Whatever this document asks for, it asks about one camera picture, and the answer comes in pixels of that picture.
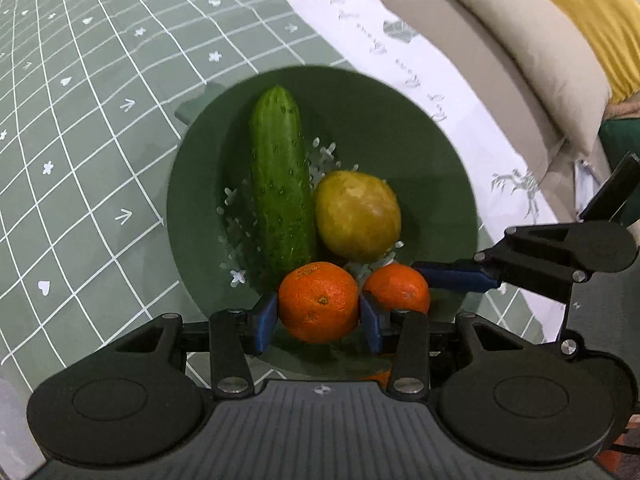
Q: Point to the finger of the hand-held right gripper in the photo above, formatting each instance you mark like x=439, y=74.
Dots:
x=450, y=277

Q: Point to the green cucumber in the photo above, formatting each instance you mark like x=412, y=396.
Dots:
x=280, y=185

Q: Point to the green grid tablecloth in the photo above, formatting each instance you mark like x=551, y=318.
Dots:
x=75, y=110

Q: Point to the white printed bed sheet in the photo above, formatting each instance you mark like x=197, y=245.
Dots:
x=400, y=60

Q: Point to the beige pillow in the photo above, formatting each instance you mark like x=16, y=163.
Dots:
x=525, y=45

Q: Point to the tangerine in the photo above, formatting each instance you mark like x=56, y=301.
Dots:
x=317, y=305
x=400, y=290

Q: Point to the yellow pillow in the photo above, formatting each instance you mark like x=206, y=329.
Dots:
x=600, y=20

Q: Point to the yellow-green round fruit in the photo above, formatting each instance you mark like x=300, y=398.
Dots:
x=357, y=215

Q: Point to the red patterned cloth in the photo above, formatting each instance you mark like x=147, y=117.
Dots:
x=622, y=455

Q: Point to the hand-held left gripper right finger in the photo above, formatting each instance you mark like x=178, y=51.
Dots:
x=371, y=325

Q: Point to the green colander bowl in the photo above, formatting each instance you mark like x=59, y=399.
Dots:
x=400, y=150

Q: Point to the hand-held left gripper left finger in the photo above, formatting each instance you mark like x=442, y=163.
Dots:
x=265, y=324

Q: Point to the dark green cushion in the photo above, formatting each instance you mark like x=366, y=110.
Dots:
x=620, y=140

